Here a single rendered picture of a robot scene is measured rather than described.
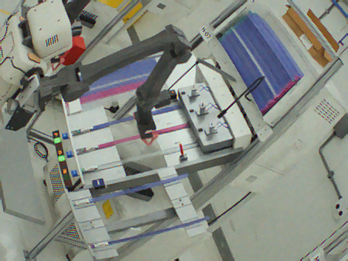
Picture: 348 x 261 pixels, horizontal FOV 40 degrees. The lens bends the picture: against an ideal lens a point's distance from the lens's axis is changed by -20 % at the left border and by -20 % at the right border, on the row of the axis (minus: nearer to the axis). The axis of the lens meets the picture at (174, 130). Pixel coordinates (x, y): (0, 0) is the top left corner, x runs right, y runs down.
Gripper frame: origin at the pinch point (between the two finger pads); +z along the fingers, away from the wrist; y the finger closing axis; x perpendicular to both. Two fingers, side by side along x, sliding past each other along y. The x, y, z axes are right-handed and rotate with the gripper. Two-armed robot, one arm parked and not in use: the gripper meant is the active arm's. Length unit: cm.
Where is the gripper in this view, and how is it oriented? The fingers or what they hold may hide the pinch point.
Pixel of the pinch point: (145, 134)
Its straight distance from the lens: 235.8
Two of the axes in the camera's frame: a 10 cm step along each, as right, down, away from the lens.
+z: 0.1, 6.3, 7.7
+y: -3.0, -7.4, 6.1
